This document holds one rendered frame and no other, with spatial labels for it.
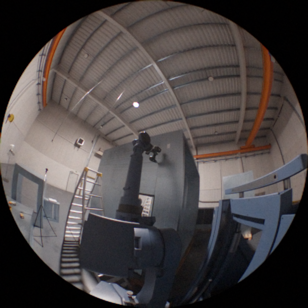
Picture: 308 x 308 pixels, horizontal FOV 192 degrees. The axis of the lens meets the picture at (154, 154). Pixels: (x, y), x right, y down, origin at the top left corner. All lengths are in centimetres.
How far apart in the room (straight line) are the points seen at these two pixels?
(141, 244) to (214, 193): 941
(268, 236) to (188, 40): 626
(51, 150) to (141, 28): 1160
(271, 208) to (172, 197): 112
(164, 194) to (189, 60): 621
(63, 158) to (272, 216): 1124
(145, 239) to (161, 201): 95
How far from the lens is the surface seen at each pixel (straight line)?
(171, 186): 128
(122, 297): 116
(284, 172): 41
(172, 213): 127
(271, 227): 36
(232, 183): 486
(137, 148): 97
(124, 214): 61
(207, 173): 990
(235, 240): 82
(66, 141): 1128
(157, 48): 603
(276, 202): 34
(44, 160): 1113
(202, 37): 635
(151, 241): 44
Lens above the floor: 214
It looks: 25 degrees up
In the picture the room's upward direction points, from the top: 8 degrees clockwise
